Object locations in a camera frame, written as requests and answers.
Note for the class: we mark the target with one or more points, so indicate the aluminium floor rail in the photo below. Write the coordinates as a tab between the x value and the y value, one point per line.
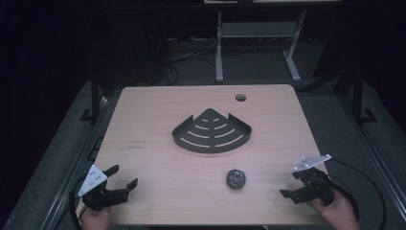
79	159
373	150

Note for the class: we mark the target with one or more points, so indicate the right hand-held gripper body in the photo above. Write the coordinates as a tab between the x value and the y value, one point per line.
316	183

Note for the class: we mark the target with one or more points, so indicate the grey metal desk frame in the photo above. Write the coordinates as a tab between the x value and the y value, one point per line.
258	29

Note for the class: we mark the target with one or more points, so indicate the black metal post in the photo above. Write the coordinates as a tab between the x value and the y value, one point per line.
94	99
357	96

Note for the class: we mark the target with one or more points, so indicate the black metal corner shelf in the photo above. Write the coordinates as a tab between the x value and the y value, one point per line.
212	135

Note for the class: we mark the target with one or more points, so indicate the steel wool scouring ball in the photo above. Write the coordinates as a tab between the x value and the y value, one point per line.
236	179

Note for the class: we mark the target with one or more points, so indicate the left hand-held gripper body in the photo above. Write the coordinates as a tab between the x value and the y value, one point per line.
95	195

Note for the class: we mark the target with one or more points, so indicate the person's left hand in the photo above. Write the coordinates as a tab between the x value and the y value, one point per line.
95	220

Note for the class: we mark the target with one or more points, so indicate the person's right hand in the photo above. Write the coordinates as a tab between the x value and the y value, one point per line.
340	214

